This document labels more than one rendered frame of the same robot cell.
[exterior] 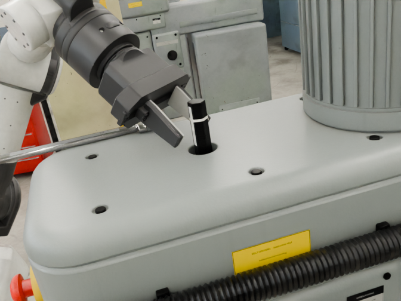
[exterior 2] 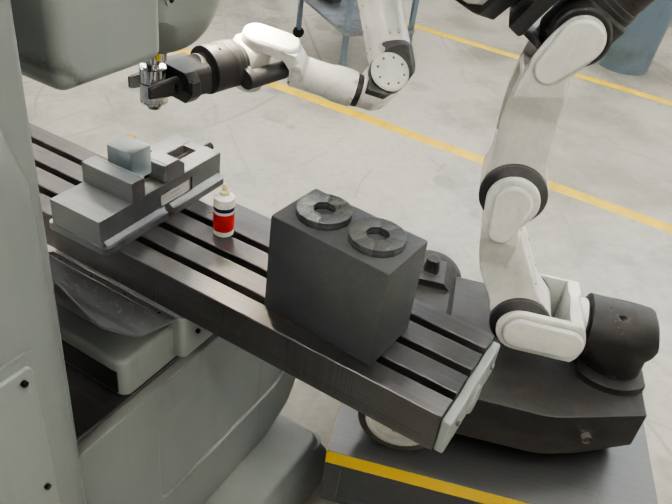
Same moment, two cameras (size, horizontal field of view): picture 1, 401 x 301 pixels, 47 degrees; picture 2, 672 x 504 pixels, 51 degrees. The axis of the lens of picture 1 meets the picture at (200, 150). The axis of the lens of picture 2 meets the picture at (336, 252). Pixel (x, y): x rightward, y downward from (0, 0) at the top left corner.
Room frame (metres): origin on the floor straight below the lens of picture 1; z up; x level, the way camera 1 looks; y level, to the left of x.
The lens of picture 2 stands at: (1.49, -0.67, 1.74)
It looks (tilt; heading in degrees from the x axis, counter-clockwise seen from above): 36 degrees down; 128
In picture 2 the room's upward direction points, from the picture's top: 8 degrees clockwise
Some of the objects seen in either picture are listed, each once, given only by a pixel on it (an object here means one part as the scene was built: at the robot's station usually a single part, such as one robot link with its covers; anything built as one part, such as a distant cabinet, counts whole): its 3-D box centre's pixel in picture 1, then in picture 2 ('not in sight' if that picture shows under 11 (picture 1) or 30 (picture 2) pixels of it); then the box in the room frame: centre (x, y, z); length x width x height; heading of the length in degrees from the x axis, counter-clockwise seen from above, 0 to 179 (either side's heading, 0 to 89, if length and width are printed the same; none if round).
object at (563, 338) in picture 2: not in sight; (539, 313); (1.06, 0.71, 0.68); 0.21 x 0.20 x 0.13; 30
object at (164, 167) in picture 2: not in sight; (150, 159); (0.45, 0.04, 1.04); 0.12 x 0.06 x 0.04; 13
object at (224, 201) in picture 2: not in sight; (224, 208); (0.63, 0.07, 1.01); 0.04 x 0.04 x 0.11
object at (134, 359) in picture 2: not in sight; (160, 278); (0.53, 0.00, 0.81); 0.50 x 0.35 x 0.12; 102
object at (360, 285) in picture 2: not in sight; (342, 271); (0.94, 0.06, 1.05); 0.22 x 0.12 x 0.20; 8
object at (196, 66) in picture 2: not in sight; (195, 73); (0.52, 0.09, 1.23); 0.13 x 0.12 x 0.10; 1
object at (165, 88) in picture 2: not in sight; (165, 90); (0.56, 0.00, 1.24); 0.06 x 0.02 x 0.03; 91
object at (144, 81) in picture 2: not in sight; (153, 86); (0.53, 0.00, 1.23); 0.05 x 0.05 x 0.06
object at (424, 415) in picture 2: not in sight; (184, 250); (0.59, 0.01, 0.91); 1.24 x 0.23 x 0.08; 12
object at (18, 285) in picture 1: (25, 288); not in sight; (0.47, 0.24, 1.76); 0.04 x 0.03 x 0.04; 12
